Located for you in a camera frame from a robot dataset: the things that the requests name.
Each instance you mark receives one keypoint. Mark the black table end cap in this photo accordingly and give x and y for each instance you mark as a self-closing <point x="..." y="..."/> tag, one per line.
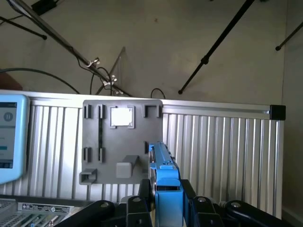
<point x="277" y="113"/>

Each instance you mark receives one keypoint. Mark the light blue teach pendant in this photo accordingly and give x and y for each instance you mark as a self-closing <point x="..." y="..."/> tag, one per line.
<point x="14" y="142"/>

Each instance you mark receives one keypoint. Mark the black tripod leg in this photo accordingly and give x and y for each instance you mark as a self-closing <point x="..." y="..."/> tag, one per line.
<point x="290" y="36"/>
<point x="23" y="27"/>
<point x="228" y="30"/>

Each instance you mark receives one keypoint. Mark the silver CPU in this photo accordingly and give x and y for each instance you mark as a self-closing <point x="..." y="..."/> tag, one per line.
<point x="122" y="116"/>

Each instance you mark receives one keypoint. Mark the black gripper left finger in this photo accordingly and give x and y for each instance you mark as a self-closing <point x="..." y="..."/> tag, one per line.
<point x="137" y="212"/>

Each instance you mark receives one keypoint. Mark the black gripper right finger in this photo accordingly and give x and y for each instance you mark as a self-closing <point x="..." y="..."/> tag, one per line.
<point x="203" y="212"/>

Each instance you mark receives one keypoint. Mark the silver stand pole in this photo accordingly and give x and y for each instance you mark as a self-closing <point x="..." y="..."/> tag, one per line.
<point x="59" y="39"/>

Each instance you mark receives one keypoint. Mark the black power adapter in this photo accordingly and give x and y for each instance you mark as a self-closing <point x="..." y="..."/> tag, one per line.
<point x="45" y="6"/>

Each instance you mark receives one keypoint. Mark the grey parts rack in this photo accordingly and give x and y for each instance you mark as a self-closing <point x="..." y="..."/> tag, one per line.
<point x="132" y="142"/>

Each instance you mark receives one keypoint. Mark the open PC case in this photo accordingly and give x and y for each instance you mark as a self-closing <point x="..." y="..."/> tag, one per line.
<point x="35" y="212"/>

